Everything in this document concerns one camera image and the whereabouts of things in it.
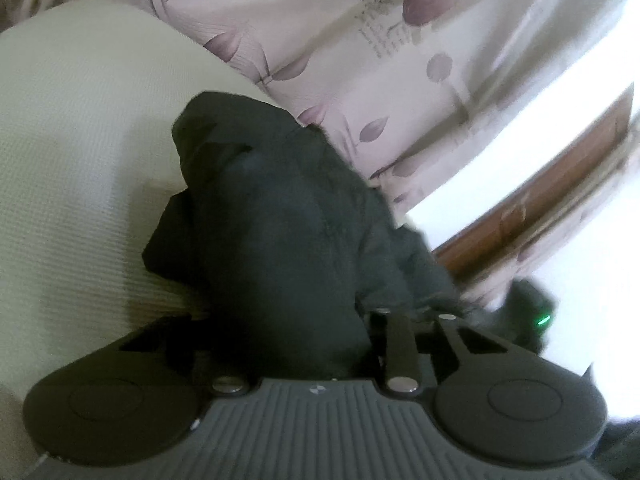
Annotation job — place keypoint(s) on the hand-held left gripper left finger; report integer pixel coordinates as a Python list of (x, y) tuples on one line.
[(172, 355)]

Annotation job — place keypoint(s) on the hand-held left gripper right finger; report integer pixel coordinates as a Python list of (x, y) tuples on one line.
[(400, 347)]

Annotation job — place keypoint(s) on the black jacket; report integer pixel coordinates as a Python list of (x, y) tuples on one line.
[(280, 240)]

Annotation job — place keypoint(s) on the brown wooden panel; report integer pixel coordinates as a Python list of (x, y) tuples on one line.
[(540, 200)]

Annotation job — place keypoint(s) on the leaf print curtain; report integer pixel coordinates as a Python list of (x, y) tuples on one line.
[(410, 60)]

